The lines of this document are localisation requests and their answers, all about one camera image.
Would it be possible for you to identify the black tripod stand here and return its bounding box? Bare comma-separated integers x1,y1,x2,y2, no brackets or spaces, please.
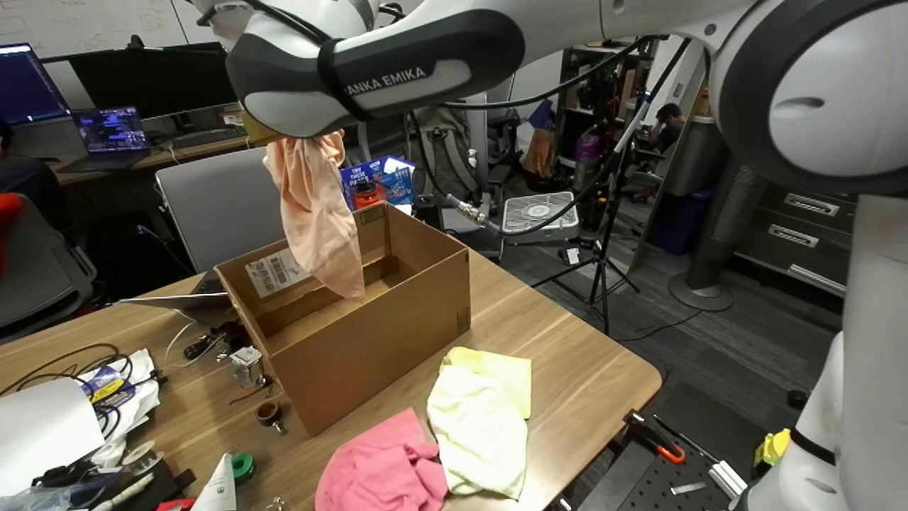
539,43,689,327

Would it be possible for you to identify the pink shirt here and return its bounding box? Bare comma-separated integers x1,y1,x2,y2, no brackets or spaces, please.
316,409,448,511

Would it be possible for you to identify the cardboard box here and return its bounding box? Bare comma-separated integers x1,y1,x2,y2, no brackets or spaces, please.
215,204,471,433

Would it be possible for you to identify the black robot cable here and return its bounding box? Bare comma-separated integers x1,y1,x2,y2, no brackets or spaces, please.
244,0,677,229

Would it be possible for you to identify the white flat device on floor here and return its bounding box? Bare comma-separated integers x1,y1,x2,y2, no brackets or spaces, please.
503,189,579,236

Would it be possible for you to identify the grey chair behind box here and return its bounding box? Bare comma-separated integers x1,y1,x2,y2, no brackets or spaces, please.
157,146,285,270

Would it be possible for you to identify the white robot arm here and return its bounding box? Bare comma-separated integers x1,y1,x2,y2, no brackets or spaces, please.
187,0,908,511

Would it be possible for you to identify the yellow towel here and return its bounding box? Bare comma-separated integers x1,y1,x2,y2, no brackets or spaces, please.
444,345,535,417

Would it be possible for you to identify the peach shirt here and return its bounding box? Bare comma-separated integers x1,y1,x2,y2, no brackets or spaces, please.
265,131,366,297

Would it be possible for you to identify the orange handled tool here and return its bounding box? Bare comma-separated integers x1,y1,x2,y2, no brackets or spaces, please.
625,409,688,464

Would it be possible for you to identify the light green towel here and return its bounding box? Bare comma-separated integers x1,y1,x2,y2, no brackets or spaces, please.
430,365,529,500

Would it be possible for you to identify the green tape roll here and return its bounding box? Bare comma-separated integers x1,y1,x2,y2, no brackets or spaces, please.
231,453,255,483

